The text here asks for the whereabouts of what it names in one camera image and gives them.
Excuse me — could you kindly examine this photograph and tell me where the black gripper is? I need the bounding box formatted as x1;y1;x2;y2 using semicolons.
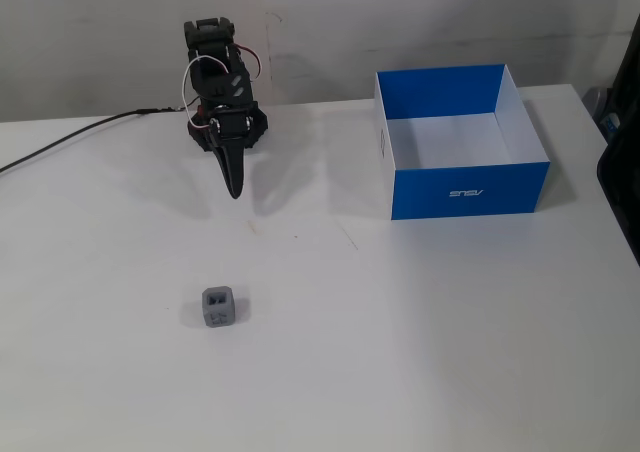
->
207;102;254;201

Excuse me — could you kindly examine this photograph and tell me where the gray cube block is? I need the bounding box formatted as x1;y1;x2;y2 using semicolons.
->
201;285;237;329

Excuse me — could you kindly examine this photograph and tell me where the blue and white cardboard box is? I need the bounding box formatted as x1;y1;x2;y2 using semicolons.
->
373;63;552;222

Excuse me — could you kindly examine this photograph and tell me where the small grey rounded object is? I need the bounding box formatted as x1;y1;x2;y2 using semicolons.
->
582;86;610;119

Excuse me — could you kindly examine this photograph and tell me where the black glossy chair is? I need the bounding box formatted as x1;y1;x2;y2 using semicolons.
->
596;25;640;268

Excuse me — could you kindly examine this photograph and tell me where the white and red servo wire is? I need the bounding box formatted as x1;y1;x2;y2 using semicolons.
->
181;56;226;118

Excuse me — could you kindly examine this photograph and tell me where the black power cable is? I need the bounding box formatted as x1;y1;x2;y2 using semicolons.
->
0;105;182;174

